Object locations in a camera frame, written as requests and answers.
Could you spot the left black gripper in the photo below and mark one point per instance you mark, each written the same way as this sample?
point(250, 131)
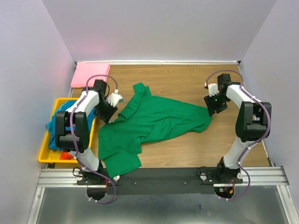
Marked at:
point(106, 116)

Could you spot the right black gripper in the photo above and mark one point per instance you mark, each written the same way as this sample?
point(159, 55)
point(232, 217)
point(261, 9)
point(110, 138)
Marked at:
point(208, 100)

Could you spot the green polo t-shirt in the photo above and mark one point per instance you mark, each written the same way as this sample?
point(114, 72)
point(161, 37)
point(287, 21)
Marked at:
point(146, 119)

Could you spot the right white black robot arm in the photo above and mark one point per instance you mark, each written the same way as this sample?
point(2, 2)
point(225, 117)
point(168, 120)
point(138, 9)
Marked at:
point(252, 126)

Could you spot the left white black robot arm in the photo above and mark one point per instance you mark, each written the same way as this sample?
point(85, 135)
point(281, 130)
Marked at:
point(72, 132)

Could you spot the folded pink t-shirt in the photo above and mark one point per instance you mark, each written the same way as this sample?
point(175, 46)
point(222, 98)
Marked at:
point(85, 70)

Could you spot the crumpled blue t-shirt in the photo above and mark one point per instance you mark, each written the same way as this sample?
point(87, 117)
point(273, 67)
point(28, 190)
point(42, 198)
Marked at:
point(63, 105)

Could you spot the orange red t-shirt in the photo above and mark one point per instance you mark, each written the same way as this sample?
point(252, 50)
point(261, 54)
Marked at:
point(66, 156)

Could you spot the yellow plastic bin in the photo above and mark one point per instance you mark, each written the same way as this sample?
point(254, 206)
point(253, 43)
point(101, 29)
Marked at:
point(47, 155)

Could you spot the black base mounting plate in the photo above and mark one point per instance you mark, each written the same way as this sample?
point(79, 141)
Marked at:
point(163, 181)

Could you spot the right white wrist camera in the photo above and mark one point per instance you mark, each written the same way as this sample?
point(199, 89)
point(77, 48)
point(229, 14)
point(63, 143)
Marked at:
point(212, 89)

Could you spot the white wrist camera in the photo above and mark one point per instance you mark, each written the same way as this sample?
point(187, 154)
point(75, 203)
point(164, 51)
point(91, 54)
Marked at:
point(212, 89)
point(114, 99)

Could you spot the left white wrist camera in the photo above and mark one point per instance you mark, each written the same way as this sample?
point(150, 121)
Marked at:
point(114, 99)

